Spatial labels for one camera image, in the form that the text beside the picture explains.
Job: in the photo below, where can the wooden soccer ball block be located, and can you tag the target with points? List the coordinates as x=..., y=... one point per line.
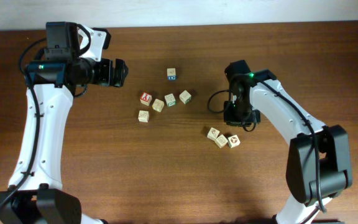
x=233, y=141

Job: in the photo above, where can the wooden block green side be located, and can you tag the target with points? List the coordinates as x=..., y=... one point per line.
x=170, y=100

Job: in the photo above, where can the wooden block blue side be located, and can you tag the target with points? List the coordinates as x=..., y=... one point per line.
x=171, y=74

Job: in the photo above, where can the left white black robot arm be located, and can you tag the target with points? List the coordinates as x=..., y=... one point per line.
x=70, y=57

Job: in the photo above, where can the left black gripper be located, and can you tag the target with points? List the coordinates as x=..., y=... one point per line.
x=105, y=79

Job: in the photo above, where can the wooden block green edge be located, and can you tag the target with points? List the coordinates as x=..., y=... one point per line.
x=185, y=97

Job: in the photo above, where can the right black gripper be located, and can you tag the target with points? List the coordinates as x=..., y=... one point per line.
x=239, y=121

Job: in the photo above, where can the red Y letter block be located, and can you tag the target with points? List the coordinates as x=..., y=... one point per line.
x=146, y=98

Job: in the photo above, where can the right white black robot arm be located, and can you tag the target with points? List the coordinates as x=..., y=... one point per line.
x=319, y=161

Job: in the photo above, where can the wooden J letter block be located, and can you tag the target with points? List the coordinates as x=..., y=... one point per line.
x=158, y=105

